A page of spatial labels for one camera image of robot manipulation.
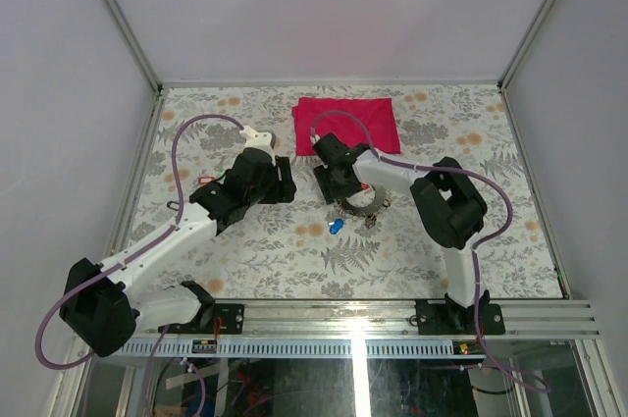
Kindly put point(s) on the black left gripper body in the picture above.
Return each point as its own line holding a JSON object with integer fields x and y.
{"x": 280, "y": 190}

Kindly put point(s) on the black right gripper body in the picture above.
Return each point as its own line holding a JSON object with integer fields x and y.
{"x": 331, "y": 185}

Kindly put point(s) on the blue tag key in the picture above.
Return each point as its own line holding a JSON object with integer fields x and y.
{"x": 336, "y": 226}

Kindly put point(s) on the grey disc with key rings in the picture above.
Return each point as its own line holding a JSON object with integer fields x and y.
{"x": 367, "y": 202}

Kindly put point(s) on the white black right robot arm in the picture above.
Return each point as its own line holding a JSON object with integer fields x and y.
{"x": 449, "y": 205}

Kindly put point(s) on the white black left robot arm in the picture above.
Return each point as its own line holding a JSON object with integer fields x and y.
{"x": 162, "y": 240}

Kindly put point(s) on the red folded cloth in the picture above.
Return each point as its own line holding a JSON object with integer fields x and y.
{"x": 376, "y": 115}

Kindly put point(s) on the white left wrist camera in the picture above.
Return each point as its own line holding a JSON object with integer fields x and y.
{"x": 260, "y": 140}

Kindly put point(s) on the white slotted cable duct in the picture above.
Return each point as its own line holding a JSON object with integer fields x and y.
{"x": 297, "y": 348}

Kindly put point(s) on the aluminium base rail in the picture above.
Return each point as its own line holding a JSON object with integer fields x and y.
{"x": 531, "y": 319}

